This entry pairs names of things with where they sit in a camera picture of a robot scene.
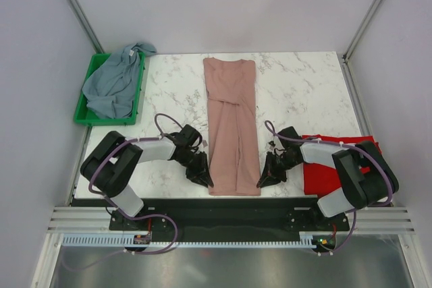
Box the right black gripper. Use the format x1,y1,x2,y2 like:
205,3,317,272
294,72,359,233
256,151,299,189

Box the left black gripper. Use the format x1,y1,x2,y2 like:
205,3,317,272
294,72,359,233
175,150,213,189

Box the pink t shirt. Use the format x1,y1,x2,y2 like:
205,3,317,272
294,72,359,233
203,57,261,196

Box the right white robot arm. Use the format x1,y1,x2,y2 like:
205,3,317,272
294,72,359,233
256,121,400,231

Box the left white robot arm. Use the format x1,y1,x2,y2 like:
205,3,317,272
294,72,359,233
80,125,217,231

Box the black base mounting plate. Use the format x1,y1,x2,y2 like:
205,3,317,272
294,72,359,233
107,196,348,245

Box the folded red t shirt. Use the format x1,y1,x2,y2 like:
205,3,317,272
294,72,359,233
303,134,382,198

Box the grey-blue t shirt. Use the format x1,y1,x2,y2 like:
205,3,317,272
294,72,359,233
82,42,157,119

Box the green plastic bin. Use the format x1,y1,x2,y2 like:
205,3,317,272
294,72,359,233
74,52,148,127

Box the right white cable duct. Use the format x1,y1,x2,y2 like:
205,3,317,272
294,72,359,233
151,231,316,249

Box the white cable duct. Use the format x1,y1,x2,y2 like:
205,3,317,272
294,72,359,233
151,231,316,249
62,233,152,248

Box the left white cable duct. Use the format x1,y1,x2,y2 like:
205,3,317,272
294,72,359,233
62,233,152,248

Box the aluminium rail frame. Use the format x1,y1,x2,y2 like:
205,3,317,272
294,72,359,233
32,198,420,287

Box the right aluminium corner post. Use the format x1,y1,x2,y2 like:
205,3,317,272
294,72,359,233
342,0,384,65

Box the aluminium corner post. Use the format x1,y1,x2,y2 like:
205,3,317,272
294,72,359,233
342,0,384,65
67,0,105,53

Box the left aluminium corner post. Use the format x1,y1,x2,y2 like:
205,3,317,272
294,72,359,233
67,0,105,53

